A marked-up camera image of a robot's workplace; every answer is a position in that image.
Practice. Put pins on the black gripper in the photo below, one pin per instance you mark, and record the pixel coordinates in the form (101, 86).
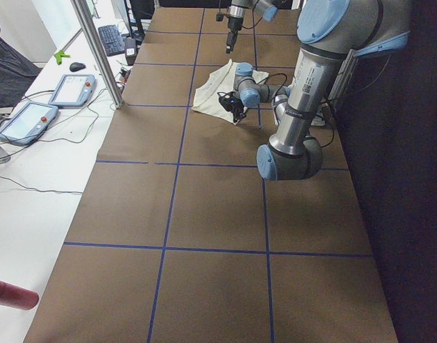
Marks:
(237, 108)
(234, 22)

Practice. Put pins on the cream long sleeve shirt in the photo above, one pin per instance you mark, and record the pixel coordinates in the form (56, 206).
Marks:
(220, 82)

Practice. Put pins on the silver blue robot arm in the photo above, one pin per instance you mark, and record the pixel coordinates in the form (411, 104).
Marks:
(236, 12)
(327, 30)

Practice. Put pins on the black box with white label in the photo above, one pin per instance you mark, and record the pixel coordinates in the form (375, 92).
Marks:
(131, 50)

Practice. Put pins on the near orange black adapter box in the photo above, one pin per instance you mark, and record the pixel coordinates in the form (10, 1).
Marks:
(124, 74)

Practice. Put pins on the black keyboard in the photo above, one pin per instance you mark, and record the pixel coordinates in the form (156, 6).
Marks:
(111, 40)

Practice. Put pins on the black computer mouse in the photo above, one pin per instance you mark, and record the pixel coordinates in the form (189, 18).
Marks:
(76, 66)

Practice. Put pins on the far teach pendant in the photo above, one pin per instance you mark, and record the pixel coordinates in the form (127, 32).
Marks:
(73, 90)

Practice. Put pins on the teach pendant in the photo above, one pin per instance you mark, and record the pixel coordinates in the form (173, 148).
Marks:
(73, 90)
(28, 124)

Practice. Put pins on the green plastic clamp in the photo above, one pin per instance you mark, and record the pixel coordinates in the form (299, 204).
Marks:
(60, 55)

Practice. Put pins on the near teach pendant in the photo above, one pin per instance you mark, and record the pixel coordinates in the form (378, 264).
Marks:
(28, 124)

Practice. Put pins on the red cylinder bottle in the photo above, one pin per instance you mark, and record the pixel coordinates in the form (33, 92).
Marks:
(17, 297)

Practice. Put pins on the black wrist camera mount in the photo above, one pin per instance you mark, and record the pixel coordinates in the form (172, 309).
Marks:
(225, 99)
(220, 16)

